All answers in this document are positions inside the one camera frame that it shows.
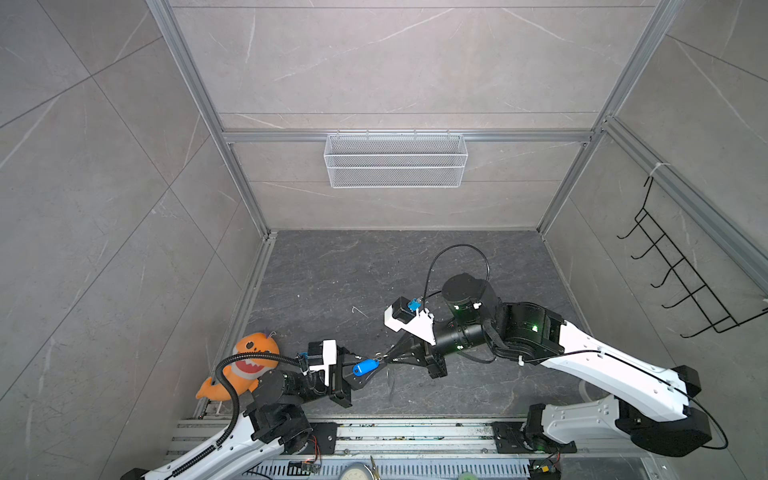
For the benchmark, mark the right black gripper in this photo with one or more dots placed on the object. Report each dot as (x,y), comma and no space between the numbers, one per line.
(424,355)

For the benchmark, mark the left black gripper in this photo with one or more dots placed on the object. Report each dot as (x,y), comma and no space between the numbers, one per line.
(342,379)

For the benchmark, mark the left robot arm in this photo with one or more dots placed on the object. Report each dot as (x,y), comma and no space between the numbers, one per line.
(274,422)

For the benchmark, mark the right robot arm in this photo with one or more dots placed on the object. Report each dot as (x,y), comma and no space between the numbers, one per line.
(650,406)

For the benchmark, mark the orange plush shark toy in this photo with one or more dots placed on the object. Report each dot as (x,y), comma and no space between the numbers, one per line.
(243,374)

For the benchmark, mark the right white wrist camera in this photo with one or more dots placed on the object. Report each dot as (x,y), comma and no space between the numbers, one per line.
(409,316)

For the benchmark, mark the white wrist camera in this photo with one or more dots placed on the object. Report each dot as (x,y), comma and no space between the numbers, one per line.
(319,360)
(409,316)

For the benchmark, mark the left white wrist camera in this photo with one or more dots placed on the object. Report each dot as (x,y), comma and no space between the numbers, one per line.
(319,360)

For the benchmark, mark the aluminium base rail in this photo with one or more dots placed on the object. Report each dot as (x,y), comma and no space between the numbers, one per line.
(399,448)

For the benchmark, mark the white wire mesh basket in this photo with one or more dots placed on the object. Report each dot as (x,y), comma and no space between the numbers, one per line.
(415,160)

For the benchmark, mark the black wire hook rack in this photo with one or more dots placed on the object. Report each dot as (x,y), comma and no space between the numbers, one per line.
(678,266)

